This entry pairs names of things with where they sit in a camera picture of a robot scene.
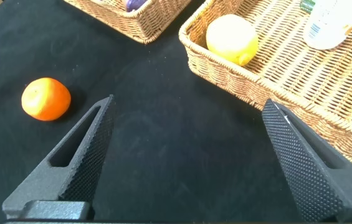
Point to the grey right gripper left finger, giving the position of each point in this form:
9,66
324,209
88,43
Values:
54,183

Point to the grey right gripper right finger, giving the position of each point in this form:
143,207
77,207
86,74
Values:
319,186

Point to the orange fruit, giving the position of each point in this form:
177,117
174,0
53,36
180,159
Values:
46,99

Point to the blue capped spray can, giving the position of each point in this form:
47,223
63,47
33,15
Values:
331,25

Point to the purple lidded can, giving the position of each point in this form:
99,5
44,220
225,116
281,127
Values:
135,4

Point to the wicker basket with food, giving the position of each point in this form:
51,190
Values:
303,77

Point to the wicker basket with spatula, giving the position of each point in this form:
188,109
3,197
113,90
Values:
144,26

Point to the black tablecloth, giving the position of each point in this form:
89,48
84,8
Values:
163,140

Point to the yellow lemon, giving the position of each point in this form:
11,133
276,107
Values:
231,39

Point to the green gum pack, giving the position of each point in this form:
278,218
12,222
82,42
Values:
307,5

